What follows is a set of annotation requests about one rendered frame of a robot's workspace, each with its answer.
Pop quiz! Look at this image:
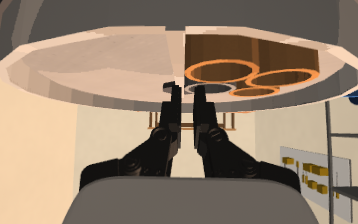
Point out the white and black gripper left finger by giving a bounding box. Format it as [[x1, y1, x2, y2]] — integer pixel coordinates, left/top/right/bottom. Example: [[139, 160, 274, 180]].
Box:
[[79, 85, 182, 191]]

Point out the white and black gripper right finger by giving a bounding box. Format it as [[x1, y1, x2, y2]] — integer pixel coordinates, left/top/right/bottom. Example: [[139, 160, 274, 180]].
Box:
[[193, 85, 301, 194]]

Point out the bronze bushing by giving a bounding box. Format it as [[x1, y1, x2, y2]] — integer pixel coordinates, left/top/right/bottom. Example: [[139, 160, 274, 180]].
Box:
[[185, 34, 259, 83], [229, 80, 280, 97], [245, 39, 320, 87]]

